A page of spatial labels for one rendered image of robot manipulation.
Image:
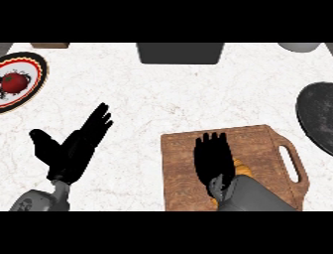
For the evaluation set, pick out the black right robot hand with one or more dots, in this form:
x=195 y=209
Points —
x=213 y=158

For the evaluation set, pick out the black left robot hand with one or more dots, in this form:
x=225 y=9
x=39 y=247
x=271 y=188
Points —
x=74 y=152

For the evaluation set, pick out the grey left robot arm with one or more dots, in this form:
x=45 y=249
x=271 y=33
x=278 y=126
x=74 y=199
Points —
x=43 y=200

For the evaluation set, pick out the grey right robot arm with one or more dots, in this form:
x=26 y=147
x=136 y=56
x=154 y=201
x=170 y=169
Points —
x=250 y=195

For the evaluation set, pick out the golden croissant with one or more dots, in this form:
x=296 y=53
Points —
x=243 y=168

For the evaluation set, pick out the brown wooden cutting board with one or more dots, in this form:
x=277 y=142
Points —
x=185 y=178

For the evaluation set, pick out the red tomato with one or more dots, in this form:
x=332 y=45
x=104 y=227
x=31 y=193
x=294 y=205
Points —
x=15 y=82

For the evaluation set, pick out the white plate with patterned rim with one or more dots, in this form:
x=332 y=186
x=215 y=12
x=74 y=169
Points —
x=29 y=71

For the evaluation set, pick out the dark grey box appliance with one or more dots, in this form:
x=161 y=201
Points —
x=181 y=53

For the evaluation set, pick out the brown wooden block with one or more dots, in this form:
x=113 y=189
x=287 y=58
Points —
x=51 y=45

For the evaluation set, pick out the pale grey round container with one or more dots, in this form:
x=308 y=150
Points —
x=299 y=47

